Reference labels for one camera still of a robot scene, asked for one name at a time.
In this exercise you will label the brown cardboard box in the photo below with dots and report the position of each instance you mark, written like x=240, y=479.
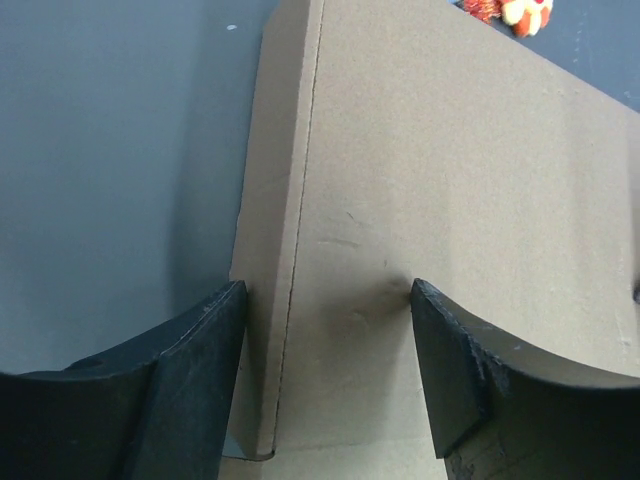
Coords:
x=392, y=141

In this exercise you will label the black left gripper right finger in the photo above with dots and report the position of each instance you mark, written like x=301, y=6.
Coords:
x=502, y=408

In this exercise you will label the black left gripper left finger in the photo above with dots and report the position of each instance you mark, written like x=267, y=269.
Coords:
x=156, y=406

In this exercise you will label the yellow orange sunflower plush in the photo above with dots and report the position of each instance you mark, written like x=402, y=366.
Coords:
x=526, y=17

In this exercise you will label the orange maple leaf charm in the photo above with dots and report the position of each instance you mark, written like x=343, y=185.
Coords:
x=483, y=10

